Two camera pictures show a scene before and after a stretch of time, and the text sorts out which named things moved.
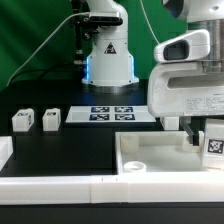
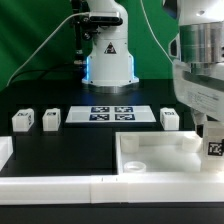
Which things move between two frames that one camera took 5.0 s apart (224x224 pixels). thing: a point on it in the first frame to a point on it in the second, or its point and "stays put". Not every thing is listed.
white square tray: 157,152 stays put
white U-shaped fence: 106,189 stays put
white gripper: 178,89 to 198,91
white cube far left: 23,120 stays put
